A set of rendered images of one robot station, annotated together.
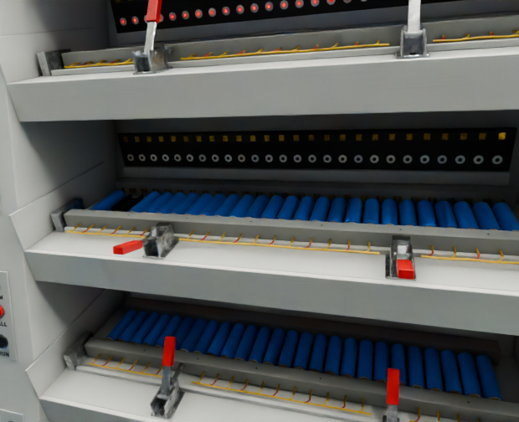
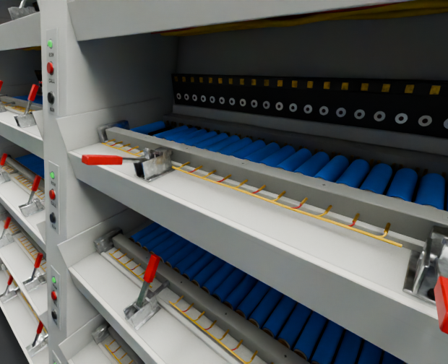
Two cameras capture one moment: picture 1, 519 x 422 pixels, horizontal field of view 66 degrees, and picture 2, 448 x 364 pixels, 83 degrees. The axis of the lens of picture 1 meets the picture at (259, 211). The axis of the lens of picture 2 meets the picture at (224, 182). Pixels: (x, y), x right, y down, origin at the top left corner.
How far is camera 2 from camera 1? 0.22 m
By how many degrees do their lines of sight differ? 19
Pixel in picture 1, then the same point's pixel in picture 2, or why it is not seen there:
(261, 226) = (251, 170)
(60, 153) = (117, 79)
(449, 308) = not seen: outside the picture
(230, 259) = (205, 199)
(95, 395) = (100, 282)
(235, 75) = not seen: outside the picture
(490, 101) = not seen: outside the picture
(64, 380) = (89, 260)
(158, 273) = (141, 195)
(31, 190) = (82, 103)
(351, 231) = (364, 202)
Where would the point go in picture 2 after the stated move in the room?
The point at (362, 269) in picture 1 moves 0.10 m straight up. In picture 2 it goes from (365, 261) to (414, 105)
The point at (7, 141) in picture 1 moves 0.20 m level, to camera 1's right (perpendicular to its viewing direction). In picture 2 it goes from (64, 55) to (188, 66)
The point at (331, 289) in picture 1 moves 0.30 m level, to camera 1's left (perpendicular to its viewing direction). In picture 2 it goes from (308, 274) to (19, 180)
